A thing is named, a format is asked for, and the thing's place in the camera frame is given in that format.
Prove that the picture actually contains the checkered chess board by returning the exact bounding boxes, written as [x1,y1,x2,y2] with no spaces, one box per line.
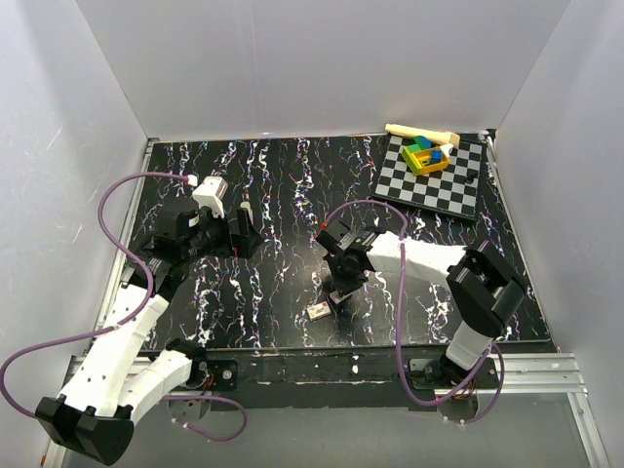
[371,134,486,221]

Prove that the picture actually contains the yellow toy tray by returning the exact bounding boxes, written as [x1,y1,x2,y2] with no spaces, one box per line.
[401,144,453,176]

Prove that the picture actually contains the beige wooden piece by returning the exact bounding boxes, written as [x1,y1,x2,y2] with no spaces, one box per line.
[385,124,460,147]

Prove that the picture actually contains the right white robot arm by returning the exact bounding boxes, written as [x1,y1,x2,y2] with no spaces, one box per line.
[316,220,527,388]

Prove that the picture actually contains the blue toy block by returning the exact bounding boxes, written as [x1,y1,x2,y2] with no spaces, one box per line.
[429,149,443,165]

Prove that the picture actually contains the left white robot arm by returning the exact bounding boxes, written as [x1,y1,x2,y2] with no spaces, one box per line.
[35,198,263,466]

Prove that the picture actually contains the brown staple box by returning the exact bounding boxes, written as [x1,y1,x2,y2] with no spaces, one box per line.
[328,291,350,308]

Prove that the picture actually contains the green toy block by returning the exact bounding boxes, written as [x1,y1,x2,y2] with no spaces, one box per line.
[408,136,432,153]

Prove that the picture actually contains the white staple box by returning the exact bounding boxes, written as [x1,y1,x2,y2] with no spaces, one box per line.
[306,301,332,322]

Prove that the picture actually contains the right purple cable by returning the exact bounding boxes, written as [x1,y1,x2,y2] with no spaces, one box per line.
[324,198,506,424]

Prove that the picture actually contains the white beige stapler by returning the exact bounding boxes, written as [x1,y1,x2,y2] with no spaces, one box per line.
[240,202,253,217]

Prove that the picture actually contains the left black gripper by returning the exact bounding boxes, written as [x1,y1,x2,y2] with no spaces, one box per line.
[183,204,264,262]

